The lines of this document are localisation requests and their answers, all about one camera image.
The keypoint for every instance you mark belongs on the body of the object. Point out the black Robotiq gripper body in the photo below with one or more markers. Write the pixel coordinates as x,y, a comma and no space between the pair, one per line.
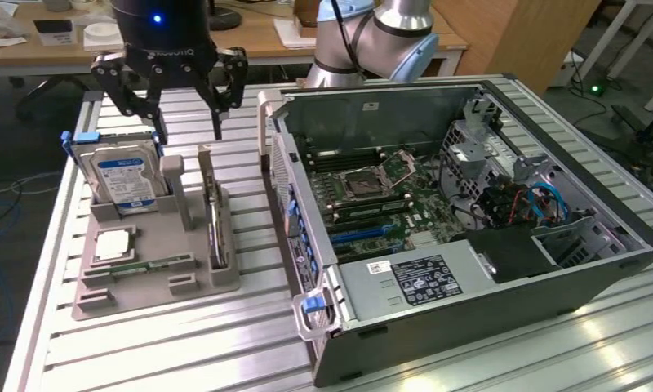
163,36

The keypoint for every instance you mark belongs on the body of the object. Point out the black graphics card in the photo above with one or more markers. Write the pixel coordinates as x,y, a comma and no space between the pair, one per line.
213,212

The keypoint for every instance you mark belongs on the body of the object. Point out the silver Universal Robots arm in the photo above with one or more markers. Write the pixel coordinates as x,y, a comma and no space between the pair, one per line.
397,20

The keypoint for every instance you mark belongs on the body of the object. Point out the white round holder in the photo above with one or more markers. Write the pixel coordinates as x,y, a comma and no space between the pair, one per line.
100,34

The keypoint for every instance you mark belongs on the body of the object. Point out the black lamp base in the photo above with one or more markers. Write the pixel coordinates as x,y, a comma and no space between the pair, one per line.
225,18

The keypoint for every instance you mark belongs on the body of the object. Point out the blue disk caddy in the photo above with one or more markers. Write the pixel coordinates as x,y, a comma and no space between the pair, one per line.
84,138

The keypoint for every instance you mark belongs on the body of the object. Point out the white paper stack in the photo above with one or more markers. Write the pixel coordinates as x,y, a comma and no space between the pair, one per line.
291,34

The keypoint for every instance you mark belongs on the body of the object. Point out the black office chair base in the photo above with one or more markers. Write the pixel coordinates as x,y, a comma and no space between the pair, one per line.
43,94

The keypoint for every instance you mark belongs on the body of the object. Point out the wooden desk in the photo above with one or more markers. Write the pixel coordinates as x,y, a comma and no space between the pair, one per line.
43,57

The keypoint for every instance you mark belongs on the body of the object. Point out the white box with black top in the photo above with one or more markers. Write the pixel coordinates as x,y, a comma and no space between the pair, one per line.
57,32

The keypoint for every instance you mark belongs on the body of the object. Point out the hard disk with blue label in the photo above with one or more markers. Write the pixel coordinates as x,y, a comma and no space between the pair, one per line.
125,179

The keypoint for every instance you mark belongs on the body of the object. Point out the brown cardboard box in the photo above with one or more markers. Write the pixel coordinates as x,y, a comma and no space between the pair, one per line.
304,16

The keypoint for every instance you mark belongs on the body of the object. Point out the white paper label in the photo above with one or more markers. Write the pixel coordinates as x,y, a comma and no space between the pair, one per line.
7,41

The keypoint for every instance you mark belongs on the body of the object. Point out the silver CPU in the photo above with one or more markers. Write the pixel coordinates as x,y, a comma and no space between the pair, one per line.
113,246

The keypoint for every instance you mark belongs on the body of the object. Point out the grey parts rack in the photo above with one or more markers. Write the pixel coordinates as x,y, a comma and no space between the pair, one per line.
157,245

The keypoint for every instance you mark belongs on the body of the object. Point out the open socket cover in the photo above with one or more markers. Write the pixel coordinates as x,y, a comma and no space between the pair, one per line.
400,167

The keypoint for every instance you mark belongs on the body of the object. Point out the green RAM stick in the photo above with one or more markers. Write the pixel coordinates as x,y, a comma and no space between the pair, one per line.
147,266

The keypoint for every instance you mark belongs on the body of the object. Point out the installed black RAM stick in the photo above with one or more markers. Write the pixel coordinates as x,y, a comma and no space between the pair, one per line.
372,209

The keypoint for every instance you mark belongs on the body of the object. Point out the blue expansion slot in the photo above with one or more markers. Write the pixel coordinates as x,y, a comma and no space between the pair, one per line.
359,235

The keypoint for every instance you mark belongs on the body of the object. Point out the green motherboard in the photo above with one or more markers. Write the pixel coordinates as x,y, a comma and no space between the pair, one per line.
408,212

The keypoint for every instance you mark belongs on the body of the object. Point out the metal disk bay cage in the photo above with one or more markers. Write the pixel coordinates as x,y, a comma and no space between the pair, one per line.
476,147

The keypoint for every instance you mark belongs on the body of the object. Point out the silver chipset heatsink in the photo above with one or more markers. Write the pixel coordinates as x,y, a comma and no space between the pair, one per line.
424,241

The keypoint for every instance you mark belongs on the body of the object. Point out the wooden cabinet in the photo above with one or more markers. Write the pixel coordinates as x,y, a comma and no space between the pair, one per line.
523,36

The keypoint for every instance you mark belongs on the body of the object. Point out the grey power supply unit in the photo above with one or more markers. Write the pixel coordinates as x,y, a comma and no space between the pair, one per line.
413,281

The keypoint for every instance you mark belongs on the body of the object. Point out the device with green light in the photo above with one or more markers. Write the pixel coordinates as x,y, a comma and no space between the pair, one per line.
595,88

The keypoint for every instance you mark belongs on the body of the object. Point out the white table leg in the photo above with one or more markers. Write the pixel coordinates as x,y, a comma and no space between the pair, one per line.
612,36

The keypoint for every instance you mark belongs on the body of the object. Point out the open black PC case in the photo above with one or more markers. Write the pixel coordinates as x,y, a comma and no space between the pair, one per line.
468,326

